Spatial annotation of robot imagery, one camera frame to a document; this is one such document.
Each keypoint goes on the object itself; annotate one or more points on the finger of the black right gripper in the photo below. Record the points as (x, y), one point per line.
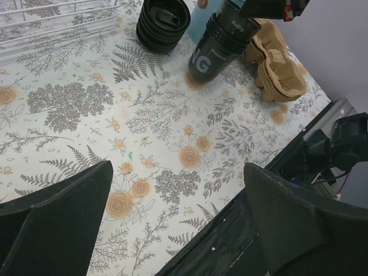
(269, 9)

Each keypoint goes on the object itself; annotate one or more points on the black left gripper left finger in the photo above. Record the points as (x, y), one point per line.
(53, 231)

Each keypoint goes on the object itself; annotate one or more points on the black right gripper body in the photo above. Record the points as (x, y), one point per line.
(294, 8)

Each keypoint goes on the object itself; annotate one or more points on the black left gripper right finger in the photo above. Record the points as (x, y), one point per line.
(302, 232)

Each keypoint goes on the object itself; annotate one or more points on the stack of black cups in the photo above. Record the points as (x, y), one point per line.
(225, 38)

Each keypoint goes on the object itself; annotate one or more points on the brown cardboard cup carriers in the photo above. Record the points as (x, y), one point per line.
(278, 76)

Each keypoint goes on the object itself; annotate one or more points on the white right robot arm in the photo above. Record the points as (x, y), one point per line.
(331, 140)

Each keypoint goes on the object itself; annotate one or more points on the stack of black lids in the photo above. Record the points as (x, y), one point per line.
(161, 24)

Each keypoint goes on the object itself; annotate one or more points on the floral table mat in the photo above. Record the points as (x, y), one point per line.
(73, 98)

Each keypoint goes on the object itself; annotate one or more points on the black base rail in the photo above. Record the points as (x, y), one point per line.
(229, 244)

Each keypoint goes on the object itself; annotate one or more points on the white wire dish rack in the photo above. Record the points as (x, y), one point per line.
(22, 20)

